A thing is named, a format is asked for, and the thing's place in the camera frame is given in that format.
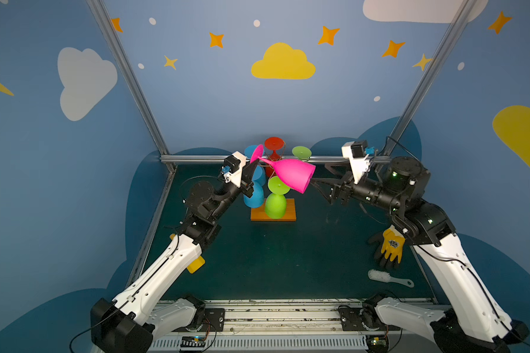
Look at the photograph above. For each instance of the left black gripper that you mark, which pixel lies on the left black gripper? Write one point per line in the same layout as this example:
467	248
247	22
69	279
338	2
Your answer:
245	184

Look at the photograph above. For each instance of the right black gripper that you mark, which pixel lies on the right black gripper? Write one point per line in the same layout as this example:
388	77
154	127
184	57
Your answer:
344	192

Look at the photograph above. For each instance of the green wine glass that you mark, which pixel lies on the green wine glass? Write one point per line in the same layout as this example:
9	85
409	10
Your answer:
276	202
302	153

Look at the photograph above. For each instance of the pink wine glass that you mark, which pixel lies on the pink wine glass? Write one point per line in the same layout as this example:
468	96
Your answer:
295	173

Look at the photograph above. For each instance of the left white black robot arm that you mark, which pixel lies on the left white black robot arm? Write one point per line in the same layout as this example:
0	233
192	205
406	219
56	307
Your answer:
131	321

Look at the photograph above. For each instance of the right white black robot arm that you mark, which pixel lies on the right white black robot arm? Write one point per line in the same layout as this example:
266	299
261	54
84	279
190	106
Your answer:
475	322

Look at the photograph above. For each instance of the back blue wine glass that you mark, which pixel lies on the back blue wine glass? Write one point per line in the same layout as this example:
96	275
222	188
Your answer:
259	176

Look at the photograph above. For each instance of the blue wine glass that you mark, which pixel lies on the blue wine glass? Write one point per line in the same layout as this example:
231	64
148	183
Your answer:
259	176
257	198

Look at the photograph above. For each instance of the front blue wine glass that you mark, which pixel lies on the front blue wine glass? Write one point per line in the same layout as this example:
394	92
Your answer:
257	198

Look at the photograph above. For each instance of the red wine glass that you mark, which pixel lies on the red wine glass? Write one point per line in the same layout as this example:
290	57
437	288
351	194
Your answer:
276	145

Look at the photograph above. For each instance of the yellow black work glove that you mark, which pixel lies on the yellow black work glove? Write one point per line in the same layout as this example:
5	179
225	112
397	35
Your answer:
390	245

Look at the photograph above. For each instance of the back aluminium crossbar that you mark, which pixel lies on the back aluminium crossbar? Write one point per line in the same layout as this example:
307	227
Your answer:
218	159

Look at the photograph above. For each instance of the yellow toy shovel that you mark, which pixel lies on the yellow toy shovel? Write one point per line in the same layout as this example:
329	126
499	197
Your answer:
197	262

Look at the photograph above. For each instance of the white cleaning brush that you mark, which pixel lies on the white cleaning brush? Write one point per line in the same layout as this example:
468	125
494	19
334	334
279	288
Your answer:
386	277

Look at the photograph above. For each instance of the right small circuit board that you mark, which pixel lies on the right small circuit board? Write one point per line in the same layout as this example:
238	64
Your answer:
377	344

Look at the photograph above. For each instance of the small circuit board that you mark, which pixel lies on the small circuit board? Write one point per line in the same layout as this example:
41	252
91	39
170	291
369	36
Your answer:
193	343
377	344

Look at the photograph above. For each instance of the left small circuit board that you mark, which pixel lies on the left small circuit board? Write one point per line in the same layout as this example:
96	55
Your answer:
193	343

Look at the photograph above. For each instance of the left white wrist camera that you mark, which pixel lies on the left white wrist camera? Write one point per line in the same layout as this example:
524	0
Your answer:
233	167

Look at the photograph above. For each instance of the wooden base wire glass rack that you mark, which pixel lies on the wooden base wire glass rack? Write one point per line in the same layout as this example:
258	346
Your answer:
259	215

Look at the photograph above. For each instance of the aluminium rail base frame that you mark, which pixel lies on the aluminium rail base frame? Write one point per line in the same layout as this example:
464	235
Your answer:
282	324

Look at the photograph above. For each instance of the right aluminium frame post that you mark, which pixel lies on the right aluminium frame post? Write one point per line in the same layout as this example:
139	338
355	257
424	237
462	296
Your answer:
445	47

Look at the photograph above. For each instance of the aluminium frame post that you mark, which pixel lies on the aluminium frame post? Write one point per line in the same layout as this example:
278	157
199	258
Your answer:
445	47
101	16

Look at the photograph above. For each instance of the left aluminium frame post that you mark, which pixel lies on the left aluminium frame post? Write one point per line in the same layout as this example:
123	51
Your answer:
101	16

